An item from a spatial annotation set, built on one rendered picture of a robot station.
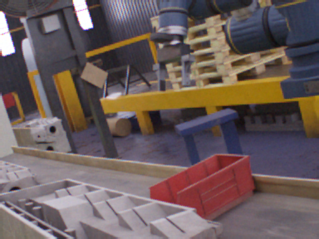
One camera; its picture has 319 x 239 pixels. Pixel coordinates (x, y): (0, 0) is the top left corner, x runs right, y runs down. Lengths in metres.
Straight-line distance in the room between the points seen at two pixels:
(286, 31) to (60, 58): 4.59
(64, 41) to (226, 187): 5.07
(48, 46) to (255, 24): 4.53
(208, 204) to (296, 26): 0.87
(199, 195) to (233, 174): 0.15
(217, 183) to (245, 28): 0.84
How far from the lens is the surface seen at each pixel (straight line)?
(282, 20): 2.15
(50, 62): 6.37
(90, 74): 6.45
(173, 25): 1.77
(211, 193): 1.67
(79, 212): 1.53
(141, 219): 1.36
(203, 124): 3.63
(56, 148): 5.48
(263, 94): 5.27
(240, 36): 2.28
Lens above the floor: 1.39
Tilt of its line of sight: 9 degrees down
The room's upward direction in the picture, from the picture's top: 17 degrees counter-clockwise
